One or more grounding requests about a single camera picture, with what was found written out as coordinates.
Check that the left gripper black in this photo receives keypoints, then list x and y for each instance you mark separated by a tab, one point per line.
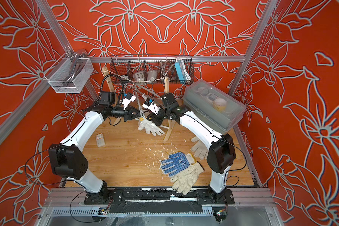
129	112

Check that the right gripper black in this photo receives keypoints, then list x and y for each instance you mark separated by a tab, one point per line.
151	117

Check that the white cotton glove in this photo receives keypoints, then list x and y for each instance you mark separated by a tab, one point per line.
149	127

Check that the wooden drying rack stand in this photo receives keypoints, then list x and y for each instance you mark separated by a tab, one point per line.
166	112

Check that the grey clip hanger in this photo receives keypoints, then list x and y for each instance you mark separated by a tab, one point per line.
140	100

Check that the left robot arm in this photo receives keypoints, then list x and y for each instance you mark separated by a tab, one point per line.
67	159

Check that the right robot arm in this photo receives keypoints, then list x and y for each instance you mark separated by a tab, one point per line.
217	149

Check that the white dice block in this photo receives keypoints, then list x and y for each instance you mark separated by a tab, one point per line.
139	76

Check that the blue dotted glove right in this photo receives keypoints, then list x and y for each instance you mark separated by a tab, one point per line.
176	163

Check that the light blue box in basket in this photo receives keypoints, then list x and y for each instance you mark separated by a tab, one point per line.
182	73

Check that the grey plastic storage box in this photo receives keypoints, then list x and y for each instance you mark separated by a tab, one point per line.
214	107

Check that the dirty white glove right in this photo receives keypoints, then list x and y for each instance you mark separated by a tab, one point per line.
199	149

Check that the dirty white glove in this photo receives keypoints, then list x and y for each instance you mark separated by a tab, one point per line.
184	181
199	149

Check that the dirty white glove front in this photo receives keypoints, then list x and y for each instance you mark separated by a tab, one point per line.
184	181

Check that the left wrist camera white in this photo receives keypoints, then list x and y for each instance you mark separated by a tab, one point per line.
128	98

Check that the black wire basket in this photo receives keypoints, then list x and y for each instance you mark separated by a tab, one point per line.
154	66

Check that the clear plastic wall bin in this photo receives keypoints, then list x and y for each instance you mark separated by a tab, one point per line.
70	75

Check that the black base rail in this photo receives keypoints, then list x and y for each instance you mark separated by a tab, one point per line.
161	200

